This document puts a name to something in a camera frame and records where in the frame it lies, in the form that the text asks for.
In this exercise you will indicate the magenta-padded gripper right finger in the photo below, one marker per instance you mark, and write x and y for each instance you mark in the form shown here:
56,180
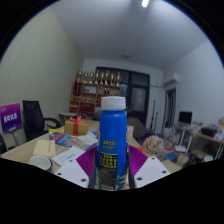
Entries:
151,170

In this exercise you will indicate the small round table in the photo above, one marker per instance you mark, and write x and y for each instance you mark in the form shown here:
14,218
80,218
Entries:
68,116

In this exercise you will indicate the black-framed glass door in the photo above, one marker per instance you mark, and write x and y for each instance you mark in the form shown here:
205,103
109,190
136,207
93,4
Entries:
138,96

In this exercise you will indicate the black office chair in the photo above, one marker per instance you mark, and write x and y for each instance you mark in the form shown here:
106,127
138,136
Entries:
33,118

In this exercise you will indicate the pink flowers in white pot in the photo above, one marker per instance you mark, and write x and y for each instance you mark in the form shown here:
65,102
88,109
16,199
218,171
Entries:
153,145

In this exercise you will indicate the tan notebook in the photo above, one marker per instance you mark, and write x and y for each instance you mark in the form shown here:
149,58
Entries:
44,147

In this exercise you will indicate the wooden shelf unit with trophies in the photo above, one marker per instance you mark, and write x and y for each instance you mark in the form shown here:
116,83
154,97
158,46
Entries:
90,96

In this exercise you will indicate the white wall air conditioner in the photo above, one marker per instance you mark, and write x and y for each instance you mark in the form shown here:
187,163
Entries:
171,80

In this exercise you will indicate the grey office chair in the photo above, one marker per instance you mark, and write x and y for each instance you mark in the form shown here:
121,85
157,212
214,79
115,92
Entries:
136,126

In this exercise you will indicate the purple sign board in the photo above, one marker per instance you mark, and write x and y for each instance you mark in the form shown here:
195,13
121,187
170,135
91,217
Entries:
10,117

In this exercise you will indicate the ceiling tube light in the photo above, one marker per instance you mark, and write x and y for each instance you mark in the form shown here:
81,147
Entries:
145,3

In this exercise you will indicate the white paper sheet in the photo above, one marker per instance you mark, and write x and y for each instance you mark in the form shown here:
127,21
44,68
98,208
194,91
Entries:
68,154

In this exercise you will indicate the wooden side desk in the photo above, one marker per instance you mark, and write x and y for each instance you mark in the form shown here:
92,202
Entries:
206,138

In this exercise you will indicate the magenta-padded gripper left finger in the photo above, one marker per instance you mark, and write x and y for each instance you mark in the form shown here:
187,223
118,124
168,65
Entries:
70,171

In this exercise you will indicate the computer monitor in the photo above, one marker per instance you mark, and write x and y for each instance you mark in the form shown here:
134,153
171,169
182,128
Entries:
185,117

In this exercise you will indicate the blue drink bottle white cap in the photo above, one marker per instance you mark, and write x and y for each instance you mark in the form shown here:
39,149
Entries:
112,133

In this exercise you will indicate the blue colourful brochure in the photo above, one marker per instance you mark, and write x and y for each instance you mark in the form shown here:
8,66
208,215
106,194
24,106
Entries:
60,138

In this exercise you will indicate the yellow gift box red ribbon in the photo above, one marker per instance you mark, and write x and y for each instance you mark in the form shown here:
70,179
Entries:
75,127

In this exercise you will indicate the black suitcase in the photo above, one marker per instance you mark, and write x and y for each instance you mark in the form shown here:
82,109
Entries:
2,145

